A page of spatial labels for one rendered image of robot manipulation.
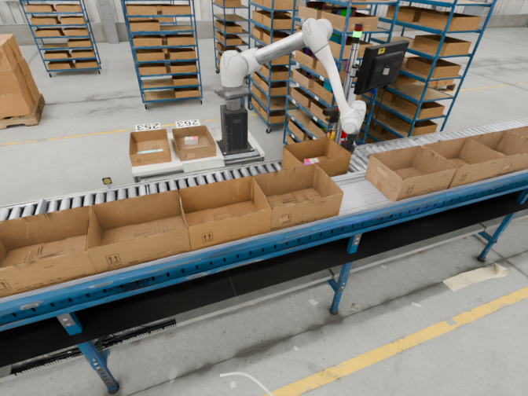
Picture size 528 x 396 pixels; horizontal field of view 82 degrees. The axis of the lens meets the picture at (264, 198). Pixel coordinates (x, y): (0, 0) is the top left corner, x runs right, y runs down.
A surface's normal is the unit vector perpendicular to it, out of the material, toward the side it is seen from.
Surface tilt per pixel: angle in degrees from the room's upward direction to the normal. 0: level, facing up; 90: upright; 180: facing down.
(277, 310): 0
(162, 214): 89
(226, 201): 89
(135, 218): 89
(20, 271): 90
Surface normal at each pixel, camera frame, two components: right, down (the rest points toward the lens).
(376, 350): 0.03, -0.79
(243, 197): 0.35, 0.58
